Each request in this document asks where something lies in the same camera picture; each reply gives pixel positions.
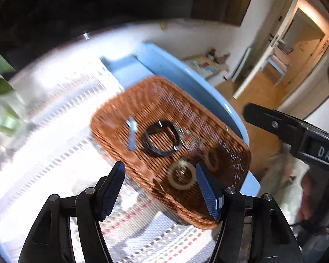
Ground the light blue table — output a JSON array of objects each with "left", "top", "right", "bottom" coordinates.
[{"left": 100, "top": 42, "right": 261, "bottom": 195}]

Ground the small wooden cabinet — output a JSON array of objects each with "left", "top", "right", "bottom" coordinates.
[{"left": 182, "top": 52, "right": 231, "bottom": 81}]

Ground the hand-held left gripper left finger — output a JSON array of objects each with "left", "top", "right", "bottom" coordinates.
[{"left": 18, "top": 162, "right": 126, "bottom": 263}]

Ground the colourful picture book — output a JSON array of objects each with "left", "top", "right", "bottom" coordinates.
[{"left": 185, "top": 57, "right": 220, "bottom": 74}]

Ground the striped woven table cloth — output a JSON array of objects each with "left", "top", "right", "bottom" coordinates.
[{"left": 0, "top": 57, "right": 222, "bottom": 263}]

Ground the white fluffy cloth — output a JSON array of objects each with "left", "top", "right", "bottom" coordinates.
[{"left": 260, "top": 146, "right": 305, "bottom": 225}]

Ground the white door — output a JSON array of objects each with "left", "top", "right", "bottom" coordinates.
[{"left": 232, "top": 34, "right": 280, "bottom": 99}]

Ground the dark wooden cabinet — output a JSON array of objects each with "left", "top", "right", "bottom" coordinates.
[{"left": 192, "top": 0, "right": 259, "bottom": 27}]

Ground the beige beaded ring bracelet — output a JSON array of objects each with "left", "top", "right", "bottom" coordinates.
[
  {"left": 204, "top": 150, "right": 220, "bottom": 172},
  {"left": 167, "top": 161, "right": 196, "bottom": 191}
]

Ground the person's right hand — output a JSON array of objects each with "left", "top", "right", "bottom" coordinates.
[{"left": 301, "top": 171, "right": 318, "bottom": 217}]

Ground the light blue bed frame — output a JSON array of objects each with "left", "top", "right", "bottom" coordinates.
[{"left": 267, "top": 55, "right": 291, "bottom": 85}]

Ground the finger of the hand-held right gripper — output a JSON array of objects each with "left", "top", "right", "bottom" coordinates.
[{"left": 243, "top": 103, "right": 309, "bottom": 150}]

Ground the brown wicker basket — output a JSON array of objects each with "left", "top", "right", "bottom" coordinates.
[{"left": 90, "top": 75, "right": 252, "bottom": 229}]

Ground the light blue hair clip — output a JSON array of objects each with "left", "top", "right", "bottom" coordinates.
[{"left": 126, "top": 116, "right": 139, "bottom": 151}]

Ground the silver chain bracelet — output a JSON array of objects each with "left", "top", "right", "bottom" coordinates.
[{"left": 177, "top": 126, "right": 199, "bottom": 150}]

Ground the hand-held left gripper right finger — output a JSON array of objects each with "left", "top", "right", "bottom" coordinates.
[{"left": 196, "top": 163, "right": 303, "bottom": 263}]

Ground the green leafy plant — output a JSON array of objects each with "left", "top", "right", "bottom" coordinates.
[{"left": 0, "top": 49, "right": 26, "bottom": 137}]

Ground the clear glass vase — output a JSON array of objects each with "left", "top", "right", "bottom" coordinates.
[{"left": 0, "top": 101, "right": 28, "bottom": 143}]

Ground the large black television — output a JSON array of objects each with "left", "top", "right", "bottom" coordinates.
[{"left": 0, "top": 0, "right": 198, "bottom": 72}]

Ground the black bangle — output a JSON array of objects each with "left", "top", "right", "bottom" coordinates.
[{"left": 144, "top": 122, "right": 183, "bottom": 156}]

